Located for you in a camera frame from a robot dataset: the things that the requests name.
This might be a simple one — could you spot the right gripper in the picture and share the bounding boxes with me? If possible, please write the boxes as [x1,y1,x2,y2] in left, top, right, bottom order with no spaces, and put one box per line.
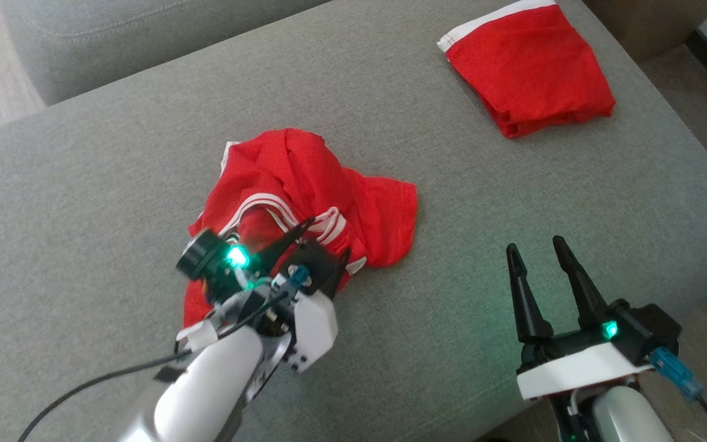
[505,236,652,401]

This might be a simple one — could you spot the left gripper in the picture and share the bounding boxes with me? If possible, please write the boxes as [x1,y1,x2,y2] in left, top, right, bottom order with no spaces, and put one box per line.
[253,217,352,373]

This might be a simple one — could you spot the red basketball jersey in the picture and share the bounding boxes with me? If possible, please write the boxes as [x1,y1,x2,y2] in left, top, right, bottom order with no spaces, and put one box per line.
[183,128,419,329]

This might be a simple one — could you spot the red shorts with white trim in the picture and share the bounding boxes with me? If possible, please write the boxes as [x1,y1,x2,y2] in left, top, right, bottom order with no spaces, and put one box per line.
[438,0,616,139]

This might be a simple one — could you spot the large grey sofa seat cushion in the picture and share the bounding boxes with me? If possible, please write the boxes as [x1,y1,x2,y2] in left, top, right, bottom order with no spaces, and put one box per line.
[0,0,707,442]

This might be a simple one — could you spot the yellow-brown furniture panel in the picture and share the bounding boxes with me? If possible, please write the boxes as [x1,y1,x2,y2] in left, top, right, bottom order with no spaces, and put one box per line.
[584,0,707,62]

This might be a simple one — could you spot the small grey sofa cushion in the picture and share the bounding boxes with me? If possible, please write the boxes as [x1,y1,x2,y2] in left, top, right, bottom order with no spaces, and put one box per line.
[0,0,330,107]

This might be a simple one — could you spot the right arm blue-plug cable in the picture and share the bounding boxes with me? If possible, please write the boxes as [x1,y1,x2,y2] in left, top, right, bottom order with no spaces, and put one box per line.
[648,347,707,440]

